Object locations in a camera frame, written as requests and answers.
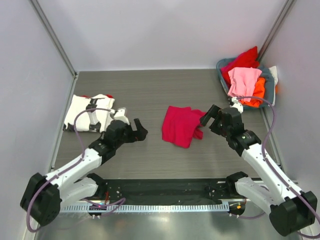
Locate crimson t shirt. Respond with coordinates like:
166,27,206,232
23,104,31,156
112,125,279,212
161,106,206,149

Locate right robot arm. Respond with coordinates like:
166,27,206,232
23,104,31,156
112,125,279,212
200,105,319,237

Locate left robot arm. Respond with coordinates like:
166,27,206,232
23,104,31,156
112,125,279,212
20,118,148,232

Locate pink t shirt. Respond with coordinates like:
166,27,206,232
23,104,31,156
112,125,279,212
227,67,262,97

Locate orange t shirt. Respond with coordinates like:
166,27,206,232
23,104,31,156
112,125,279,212
239,77,266,108

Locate blue laundry basket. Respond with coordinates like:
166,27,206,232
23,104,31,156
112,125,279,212
216,58,276,110

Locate folded white t shirt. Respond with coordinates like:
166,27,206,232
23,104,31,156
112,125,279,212
63,94,115,133

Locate red t shirt in basket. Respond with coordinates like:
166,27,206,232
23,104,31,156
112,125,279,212
220,46,260,87

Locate white cloth in basket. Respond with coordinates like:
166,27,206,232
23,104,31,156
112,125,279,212
268,65,279,86

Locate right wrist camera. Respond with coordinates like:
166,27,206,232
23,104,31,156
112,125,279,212
229,97,244,114

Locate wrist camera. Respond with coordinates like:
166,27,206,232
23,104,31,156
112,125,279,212
229,97,244,114
113,107,130,125

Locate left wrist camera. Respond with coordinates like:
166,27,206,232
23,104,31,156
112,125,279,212
113,107,130,125

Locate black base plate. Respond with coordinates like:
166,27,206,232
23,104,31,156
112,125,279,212
91,178,244,206

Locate slotted cable duct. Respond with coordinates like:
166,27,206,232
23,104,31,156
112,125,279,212
60,201,230,214

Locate right aluminium frame post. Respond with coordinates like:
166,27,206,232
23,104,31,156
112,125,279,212
257,0,297,62

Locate aluminium frame post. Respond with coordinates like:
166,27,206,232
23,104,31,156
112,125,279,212
28,0,79,79
257,0,297,62

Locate left aluminium frame post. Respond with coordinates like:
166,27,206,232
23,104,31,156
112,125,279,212
28,0,79,79

